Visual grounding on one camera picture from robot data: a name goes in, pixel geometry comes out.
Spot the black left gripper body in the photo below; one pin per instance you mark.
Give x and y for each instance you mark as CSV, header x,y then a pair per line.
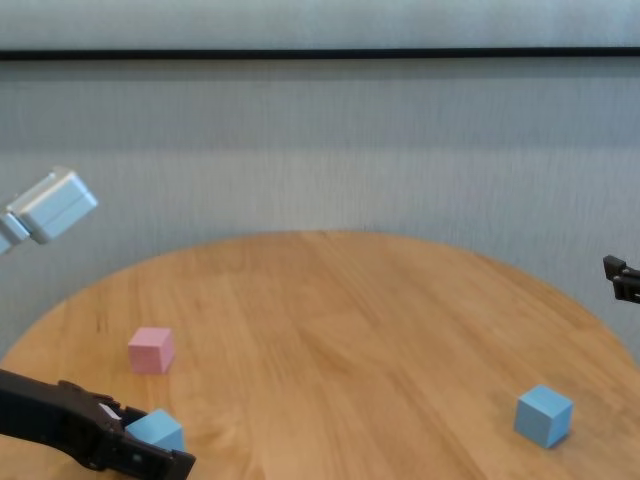
x,y
55,420

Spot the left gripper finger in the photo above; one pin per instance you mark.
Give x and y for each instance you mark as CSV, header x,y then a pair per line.
x,y
127,415
155,462

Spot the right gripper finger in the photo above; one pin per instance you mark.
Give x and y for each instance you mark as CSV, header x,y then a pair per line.
x,y
625,282

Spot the blue cube block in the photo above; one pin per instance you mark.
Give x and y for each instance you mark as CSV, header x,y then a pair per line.
x,y
542,417
162,430

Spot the pink cube block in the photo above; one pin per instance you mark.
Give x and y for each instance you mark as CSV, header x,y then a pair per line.
x,y
149,352

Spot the black horizontal wall rail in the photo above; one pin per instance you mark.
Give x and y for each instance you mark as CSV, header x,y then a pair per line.
x,y
320,54

